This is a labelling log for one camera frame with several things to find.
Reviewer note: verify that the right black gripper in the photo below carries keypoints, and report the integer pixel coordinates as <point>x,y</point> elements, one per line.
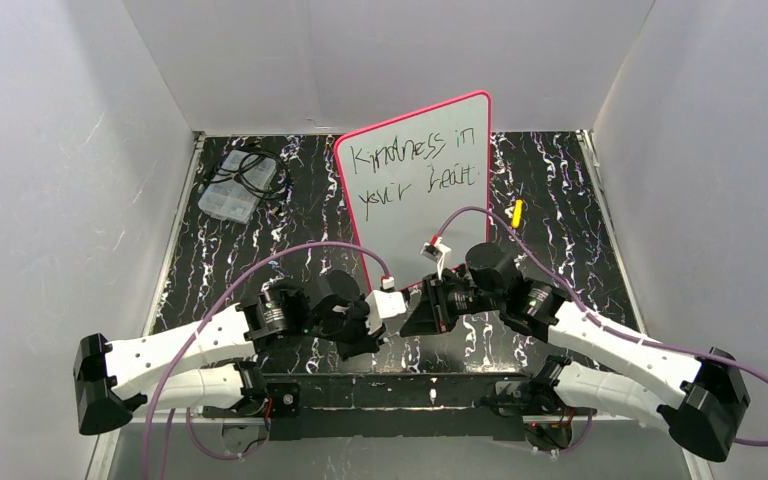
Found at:
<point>435,302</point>

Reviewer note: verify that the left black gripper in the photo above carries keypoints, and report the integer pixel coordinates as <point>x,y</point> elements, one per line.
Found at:
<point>355,321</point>

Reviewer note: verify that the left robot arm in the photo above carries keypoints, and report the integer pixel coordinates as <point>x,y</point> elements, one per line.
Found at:
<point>214,365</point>

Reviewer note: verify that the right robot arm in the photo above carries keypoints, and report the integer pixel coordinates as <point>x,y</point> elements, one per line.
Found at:
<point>699,400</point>

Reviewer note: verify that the pink framed whiteboard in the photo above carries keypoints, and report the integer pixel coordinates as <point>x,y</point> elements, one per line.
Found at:
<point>403,177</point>

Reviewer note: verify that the yellow marker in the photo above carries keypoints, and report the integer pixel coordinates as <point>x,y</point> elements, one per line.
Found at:
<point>517,214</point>

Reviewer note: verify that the clear plastic box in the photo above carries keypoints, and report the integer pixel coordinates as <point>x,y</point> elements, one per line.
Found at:
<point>238,185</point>

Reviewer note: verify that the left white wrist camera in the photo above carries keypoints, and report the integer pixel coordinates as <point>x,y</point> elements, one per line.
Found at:
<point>385,305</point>

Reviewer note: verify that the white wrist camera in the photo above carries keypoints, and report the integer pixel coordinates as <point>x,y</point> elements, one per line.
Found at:
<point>385,305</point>
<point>438,252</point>

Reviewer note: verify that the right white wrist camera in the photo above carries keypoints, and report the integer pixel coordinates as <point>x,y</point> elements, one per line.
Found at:
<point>438,252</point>

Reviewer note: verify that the aluminium front rail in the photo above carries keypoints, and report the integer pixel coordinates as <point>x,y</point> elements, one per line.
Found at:
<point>397,404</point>

